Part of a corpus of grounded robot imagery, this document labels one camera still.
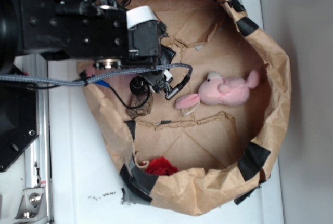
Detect aluminium rail frame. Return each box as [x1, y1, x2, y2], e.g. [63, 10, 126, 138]
[14, 54, 55, 224]

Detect brown paper bag bin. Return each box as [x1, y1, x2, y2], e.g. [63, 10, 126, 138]
[83, 0, 291, 216]

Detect red crumpled cloth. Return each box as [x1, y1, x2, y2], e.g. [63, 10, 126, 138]
[145, 157, 178, 176]

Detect pink plush bunny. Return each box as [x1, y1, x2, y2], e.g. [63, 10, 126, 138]
[175, 70, 260, 111]

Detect brown rock chunk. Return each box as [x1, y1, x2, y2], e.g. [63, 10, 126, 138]
[126, 95, 153, 119]

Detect black box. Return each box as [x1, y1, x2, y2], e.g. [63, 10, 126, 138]
[160, 45, 176, 65]

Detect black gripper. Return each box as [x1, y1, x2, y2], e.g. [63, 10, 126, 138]
[94, 5, 167, 70]

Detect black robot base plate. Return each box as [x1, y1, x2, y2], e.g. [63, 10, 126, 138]
[1, 81, 39, 172]

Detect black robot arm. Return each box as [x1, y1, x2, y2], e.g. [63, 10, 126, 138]
[1, 0, 166, 74]

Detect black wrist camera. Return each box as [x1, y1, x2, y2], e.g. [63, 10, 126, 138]
[130, 69, 184, 100]

